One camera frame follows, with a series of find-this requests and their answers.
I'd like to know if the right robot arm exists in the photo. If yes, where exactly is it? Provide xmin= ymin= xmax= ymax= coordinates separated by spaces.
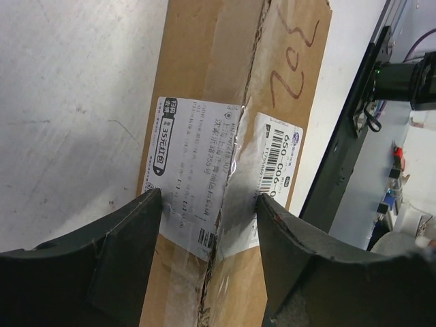
xmin=369 ymin=52 xmax=435 ymax=111

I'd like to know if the brown cardboard express box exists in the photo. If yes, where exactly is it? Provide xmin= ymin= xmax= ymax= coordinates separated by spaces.
xmin=138 ymin=1 xmax=332 ymax=326

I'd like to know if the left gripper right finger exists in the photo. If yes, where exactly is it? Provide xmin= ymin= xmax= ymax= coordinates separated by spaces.
xmin=256 ymin=195 xmax=435 ymax=326

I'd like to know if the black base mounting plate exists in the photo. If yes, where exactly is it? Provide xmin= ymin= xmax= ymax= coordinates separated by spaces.
xmin=300 ymin=1 xmax=407 ymax=232

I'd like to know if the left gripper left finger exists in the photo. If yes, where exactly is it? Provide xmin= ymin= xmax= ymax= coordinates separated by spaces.
xmin=1 ymin=189 xmax=162 ymax=326

